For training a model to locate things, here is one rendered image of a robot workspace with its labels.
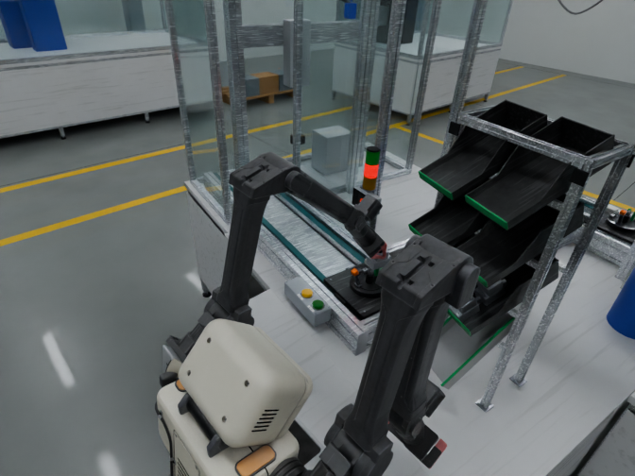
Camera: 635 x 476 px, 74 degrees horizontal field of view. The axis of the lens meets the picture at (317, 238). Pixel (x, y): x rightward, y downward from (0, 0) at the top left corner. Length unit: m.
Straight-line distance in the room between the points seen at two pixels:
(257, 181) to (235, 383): 0.37
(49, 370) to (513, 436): 2.36
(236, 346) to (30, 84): 5.35
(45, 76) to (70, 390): 4.06
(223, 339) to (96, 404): 1.84
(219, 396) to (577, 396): 1.17
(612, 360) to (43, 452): 2.42
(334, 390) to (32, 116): 5.22
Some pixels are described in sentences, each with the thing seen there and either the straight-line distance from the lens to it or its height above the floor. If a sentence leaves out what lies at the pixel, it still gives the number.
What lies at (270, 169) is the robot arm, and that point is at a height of 1.62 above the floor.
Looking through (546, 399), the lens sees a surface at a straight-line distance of 1.56.
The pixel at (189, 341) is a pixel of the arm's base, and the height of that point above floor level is 1.23.
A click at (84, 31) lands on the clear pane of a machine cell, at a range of 6.02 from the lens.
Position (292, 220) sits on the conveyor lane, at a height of 0.92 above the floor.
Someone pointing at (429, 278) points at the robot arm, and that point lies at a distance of 0.59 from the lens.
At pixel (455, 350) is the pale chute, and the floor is 1.05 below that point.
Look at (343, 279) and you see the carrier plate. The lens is 1.59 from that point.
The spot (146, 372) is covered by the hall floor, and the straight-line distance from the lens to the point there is 2.65.
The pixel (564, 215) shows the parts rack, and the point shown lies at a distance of 1.04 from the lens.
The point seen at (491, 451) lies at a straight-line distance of 1.38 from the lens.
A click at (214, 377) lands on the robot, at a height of 1.34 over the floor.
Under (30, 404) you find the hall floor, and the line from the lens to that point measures 2.75.
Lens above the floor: 1.97
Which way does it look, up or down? 34 degrees down
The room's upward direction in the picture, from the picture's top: 3 degrees clockwise
